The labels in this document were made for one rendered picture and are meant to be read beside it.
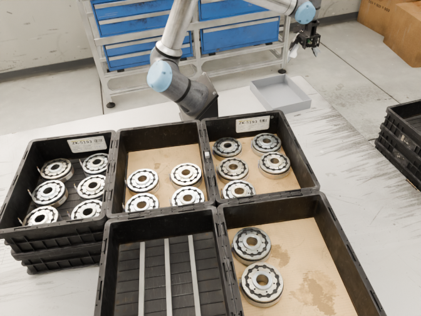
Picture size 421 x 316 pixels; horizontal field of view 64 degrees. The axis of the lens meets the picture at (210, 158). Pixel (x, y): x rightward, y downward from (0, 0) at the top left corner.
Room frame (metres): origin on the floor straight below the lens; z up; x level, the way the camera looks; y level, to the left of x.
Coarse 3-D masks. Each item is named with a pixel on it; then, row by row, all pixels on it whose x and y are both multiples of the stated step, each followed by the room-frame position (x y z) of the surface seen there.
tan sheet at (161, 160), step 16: (192, 144) 0.97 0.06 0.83; (128, 160) 0.91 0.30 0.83; (144, 160) 0.90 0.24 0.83; (160, 160) 0.89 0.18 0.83; (176, 160) 0.89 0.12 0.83; (192, 160) 0.88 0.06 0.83; (128, 176) 0.82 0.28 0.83; (160, 176) 0.81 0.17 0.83; (128, 192) 0.75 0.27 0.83; (160, 192) 0.74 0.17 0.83
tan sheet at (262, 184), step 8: (248, 144) 0.95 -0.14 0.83; (248, 152) 0.90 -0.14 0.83; (280, 152) 0.89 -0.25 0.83; (216, 160) 0.87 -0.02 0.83; (248, 160) 0.86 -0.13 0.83; (256, 160) 0.86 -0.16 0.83; (256, 168) 0.82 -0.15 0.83; (216, 176) 0.79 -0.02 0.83; (256, 176) 0.78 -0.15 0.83; (288, 176) 0.77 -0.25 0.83; (224, 184) 0.75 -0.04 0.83; (256, 184) 0.74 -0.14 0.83; (264, 184) 0.74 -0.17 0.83; (272, 184) 0.74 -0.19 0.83; (280, 184) 0.74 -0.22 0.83; (288, 184) 0.73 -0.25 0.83; (296, 184) 0.73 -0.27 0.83; (256, 192) 0.71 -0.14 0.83; (264, 192) 0.71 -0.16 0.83
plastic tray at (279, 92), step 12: (252, 84) 1.51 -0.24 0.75; (264, 84) 1.56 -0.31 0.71; (276, 84) 1.56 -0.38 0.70; (288, 84) 1.54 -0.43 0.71; (264, 96) 1.46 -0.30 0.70; (276, 96) 1.45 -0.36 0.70; (288, 96) 1.44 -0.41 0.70; (300, 96) 1.42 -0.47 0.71; (276, 108) 1.28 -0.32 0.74; (288, 108) 1.30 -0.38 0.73; (300, 108) 1.32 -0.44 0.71
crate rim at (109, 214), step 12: (192, 120) 0.98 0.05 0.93; (120, 132) 0.95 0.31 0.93; (204, 144) 0.84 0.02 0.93; (204, 156) 0.80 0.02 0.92; (204, 168) 0.73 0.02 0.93; (108, 192) 0.66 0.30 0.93; (108, 204) 0.62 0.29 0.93; (192, 204) 0.60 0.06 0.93; (204, 204) 0.59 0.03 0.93; (108, 216) 0.57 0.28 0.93; (120, 216) 0.57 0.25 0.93
